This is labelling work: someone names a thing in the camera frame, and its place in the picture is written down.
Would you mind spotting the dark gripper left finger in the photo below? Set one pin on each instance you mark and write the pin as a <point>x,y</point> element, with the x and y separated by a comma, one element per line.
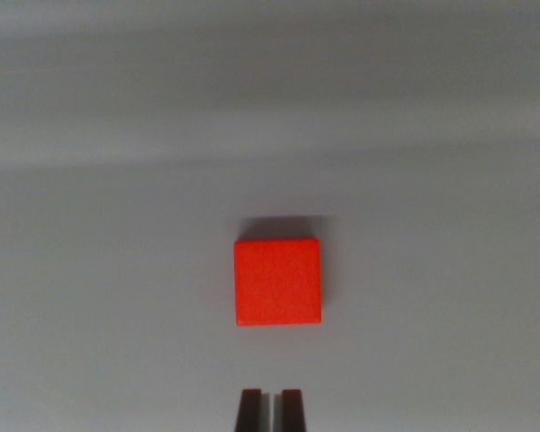
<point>249,411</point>

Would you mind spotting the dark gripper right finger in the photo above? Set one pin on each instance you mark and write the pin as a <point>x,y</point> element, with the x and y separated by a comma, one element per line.
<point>293,411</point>

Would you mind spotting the red cube block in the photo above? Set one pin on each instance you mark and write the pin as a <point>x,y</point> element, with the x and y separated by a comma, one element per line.
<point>276,281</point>

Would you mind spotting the white plastic bin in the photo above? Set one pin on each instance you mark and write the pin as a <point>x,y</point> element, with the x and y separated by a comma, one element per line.
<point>117,270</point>

